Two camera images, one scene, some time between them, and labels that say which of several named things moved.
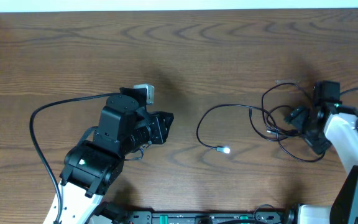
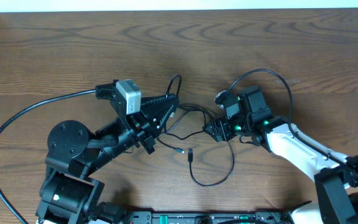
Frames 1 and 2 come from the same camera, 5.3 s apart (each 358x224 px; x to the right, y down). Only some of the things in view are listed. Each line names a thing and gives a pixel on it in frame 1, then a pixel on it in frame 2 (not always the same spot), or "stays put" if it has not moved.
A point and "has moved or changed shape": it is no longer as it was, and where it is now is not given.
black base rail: [109, 214] stays put
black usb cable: [255, 129] has moved or changed shape
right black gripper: [298, 116] → [220, 126]
